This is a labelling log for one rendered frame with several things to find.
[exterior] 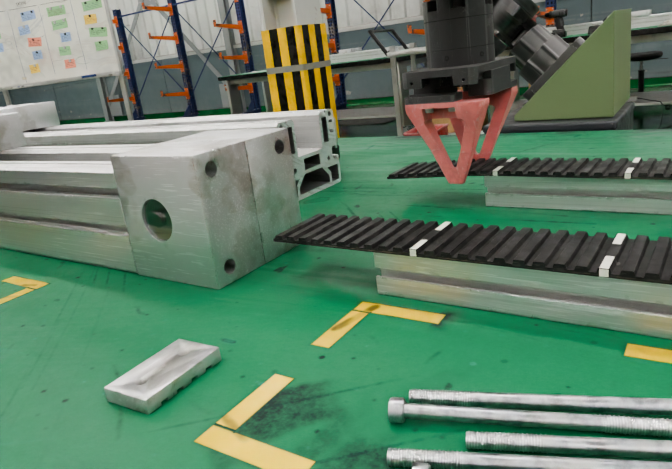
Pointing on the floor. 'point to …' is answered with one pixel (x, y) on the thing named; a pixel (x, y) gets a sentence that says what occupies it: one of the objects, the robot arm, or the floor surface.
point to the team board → (57, 32)
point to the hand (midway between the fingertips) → (467, 167)
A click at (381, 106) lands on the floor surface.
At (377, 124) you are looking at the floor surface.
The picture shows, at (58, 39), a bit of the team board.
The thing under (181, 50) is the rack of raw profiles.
